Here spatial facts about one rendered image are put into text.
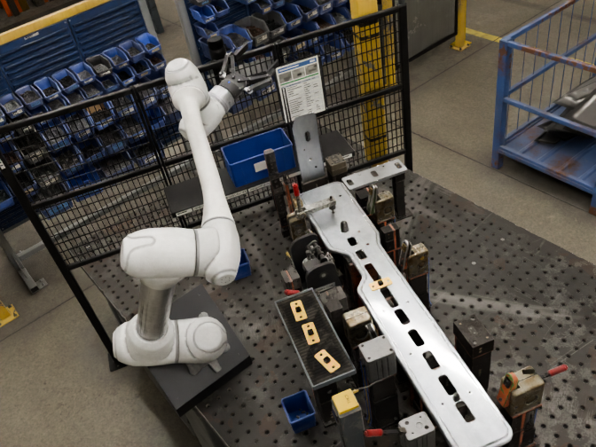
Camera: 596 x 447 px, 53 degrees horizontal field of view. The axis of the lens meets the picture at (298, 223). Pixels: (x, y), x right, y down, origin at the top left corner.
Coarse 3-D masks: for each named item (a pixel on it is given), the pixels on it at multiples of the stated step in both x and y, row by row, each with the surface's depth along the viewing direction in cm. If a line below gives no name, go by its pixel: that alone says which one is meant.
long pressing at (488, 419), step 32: (320, 192) 269; (320, 224) 253; (352, 224) 250; (352, 256) 236; (384, 256) 234; (384, 320) 211; (416, 320) 208; (416, 352) 199; (448, 352) 197; (416, 384) 189; (480, 384) 187; (448, 416) 180; (480, 416) 179
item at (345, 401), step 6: (348, 390) 174; (336, 396) 173; (342, 396) 172; (348, 396) 172; (354, 396) 172; (336, 402) 171; (342, 402) 171; (348, 402) 171; (354, 402) 171; (342, 408) 170; (348, 408) 169; (354, 408) 170
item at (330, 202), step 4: (332, 196) 255; (320, 200) 254; (324, 200) 253; (328, 200) 253; (332, 200) 252; (312, 204) 253; (316, 204) 252; (320, 204) 252; (324, 204) 252; (328, 204) 252; (332, 204) 253; (296, 208) 252; (304, 208) 253; (308, 208) 251; (312, 208) 251; (316, 208) 251; (320, 208) 252; (324, 208) 253; (332, 208) 255; (296, 212) 252; (300, 212) 250; (304, 212) 250; (308, 212) 251; (312, 212) 252
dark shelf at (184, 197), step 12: (336, 132) 298; (324, 144) 292; (336, 144) 291; (348, 144) 289; (324, 156) 285; (348, 156) 284; (192, 180) 287; (228, 180) 282; (264, 180) 278; (168, 192) 282; (180, 192) 281; (192, 192) 279; (228, 192) 275; (240, 192) 276; (180, 204) 274; (192, 204) 273
